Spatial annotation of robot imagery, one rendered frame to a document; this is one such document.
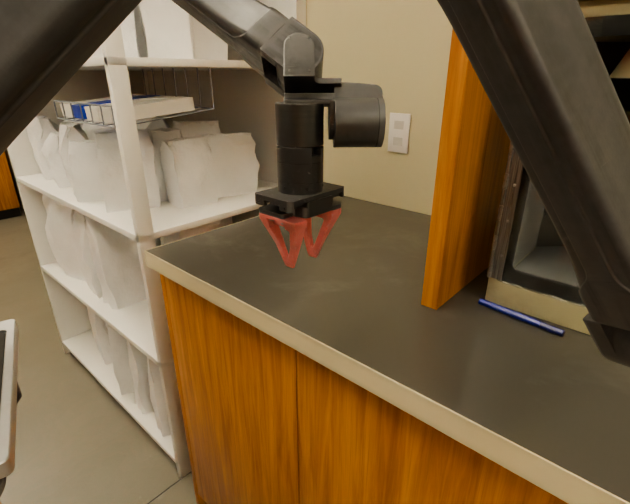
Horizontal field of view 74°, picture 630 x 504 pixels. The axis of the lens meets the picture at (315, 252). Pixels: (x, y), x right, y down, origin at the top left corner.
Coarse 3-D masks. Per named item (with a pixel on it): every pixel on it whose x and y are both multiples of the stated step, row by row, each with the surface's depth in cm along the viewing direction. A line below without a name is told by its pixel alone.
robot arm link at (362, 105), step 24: (288, 48) 47; (312, 48) 47; (288, 72) 47; (312, 72) 47; (336, 96) 49; (360, 96) 49; (336, 120) 47; (360, 120) 47; (384, 120) 47; (336, 144) 49; (360, 144) 49
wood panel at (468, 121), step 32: (448, 64) 60; (448, 96) 61; (480, 96) 64; (448, 128) 62; (480, 128) 67; (448, 160) 64; (480, 160) 71; (448, 192) 65; (480, 192) 75; (448, 224) 68; (480, 224) 79; (448, 256) 71; (480, 256) 84; (448, 288) 75
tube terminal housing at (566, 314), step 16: (592, 0) 54; (608, 0) 53; (624, 0) 52; (496, 288) 74; (512, 288) 72; (512, 304) 73; (528, 304) 71; (544, 304) 69; (560, 304) 68; (560, 320) 68; (576, 320) 67
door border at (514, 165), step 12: (516, 156) 65; (516, 168) 65; (516, 180) 66; (504, 192) 67; (516, 192) 66; (504, 204) 68; (504, 216) 68; (504, 228) 69; (504, 240) 70; (492, 252) 71; (504, 252) 70; (504, 264) 71; (492, 276) 73
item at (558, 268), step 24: (600, 24) 53; (624, 24) 52; (600, 48) 54; (624, 48) 52; (624, 72) 53; (624, 96) 54; (528, 192) 65; (528, 216) 66; (528, 240) 67; (552, 240) 65; (528, 264) 68; (552, 264) 66; (528, 288) 69; (552, 288) 67; (576, 288) 64
